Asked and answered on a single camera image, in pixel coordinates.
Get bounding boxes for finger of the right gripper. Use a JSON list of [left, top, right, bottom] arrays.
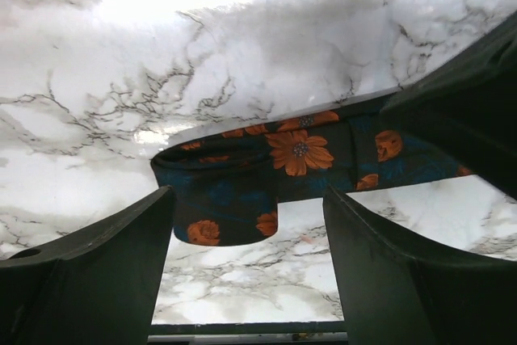
[[380, 15, 516, 197]]

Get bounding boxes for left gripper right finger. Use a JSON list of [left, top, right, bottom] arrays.
[[323, 188, 516, 344]]

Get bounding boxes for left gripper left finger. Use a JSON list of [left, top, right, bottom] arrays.
[[1, 187, 175, 344]]

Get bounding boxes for black orange floral tie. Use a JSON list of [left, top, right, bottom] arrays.
[[150, 96, 469, 246]]

